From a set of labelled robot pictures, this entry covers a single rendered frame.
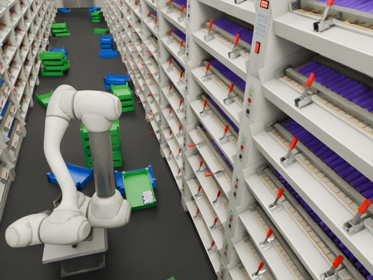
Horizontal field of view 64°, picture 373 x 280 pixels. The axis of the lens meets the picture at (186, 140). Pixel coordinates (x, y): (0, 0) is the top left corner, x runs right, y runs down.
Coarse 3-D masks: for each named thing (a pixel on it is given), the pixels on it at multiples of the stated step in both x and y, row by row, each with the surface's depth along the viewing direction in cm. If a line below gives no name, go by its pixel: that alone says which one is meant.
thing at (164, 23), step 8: (160, 0) 204; (160, 16) 209; (160, 24) 212; (168, 24) 214; (160, 40) 218; (160, 48) 221; (160, 56) 224; (160, 64) 228; (160, 72) 232; (160, 80) 236; (160, 88) 240; (160, 96) 244; (160, 104) 249; (160, 128) 263; (160, 144) 274; (160, 152) 279
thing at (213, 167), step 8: (192, 128) 181; (192, 136) 178; (208, 136) 173; (200, 152) 164; (208, 152) 162; (208, 160) 157; (216, 168) 151; (216, 176) 147; (224, 184) 141; (224, 192) 139
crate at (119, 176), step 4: (144, 168) 251; (148, 168) 253; (116, 172) 243; (120, 172) 246; (152, 172) 247; (116, 176) 245; (120, 176) 248; (152, 176) 249; (116, 180) 238; (120, 180) 246; (152, 180) 247; (120, 184) 241; (152, 184) 237; (120, 188) 230; (120, 192) 232; (124, 192) 233
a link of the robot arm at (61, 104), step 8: (64, 88) 136; (72, 88) 139; (56, 96) 134; (64, 96) 133; (72, 96) 132; (48, 104) 134; (56, 104) 132; (64, 104) 132; (72, 104) 131; (48, 112) 131; (56, 112) 131; (64, 112) 132; (72, 112) 133
